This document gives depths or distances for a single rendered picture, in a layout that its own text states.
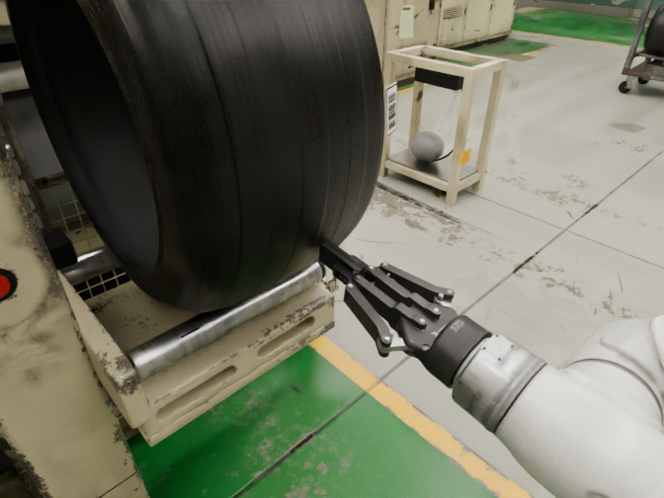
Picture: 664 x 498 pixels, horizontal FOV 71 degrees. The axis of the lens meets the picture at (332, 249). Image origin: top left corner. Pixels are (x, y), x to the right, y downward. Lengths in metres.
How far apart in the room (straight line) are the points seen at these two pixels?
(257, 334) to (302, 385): 1.06
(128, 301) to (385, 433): 1.02
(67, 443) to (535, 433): 0.63
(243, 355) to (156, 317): 0.24
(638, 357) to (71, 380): 0.69
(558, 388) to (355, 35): 0.41
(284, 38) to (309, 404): 1.43
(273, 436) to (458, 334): 1.25
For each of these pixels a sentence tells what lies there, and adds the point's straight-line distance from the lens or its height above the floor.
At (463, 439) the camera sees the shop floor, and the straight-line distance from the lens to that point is 1.73.
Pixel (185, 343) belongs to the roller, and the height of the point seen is 0.91.
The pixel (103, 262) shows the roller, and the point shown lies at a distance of 0.92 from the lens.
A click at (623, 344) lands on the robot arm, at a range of 0.59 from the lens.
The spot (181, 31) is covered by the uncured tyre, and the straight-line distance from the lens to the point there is 0.46.
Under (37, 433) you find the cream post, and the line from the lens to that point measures 0.80.
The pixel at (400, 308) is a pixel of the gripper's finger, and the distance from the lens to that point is 0.54.
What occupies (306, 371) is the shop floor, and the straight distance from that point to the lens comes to 1.85.
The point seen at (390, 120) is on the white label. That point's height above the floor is 1.20.
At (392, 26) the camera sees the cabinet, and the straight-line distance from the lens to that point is 5.09.
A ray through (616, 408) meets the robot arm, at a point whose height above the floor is 1.04.
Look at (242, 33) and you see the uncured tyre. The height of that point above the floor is 1.31.
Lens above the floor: 1.39
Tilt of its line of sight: 34 degrees down
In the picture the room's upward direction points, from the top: straight up
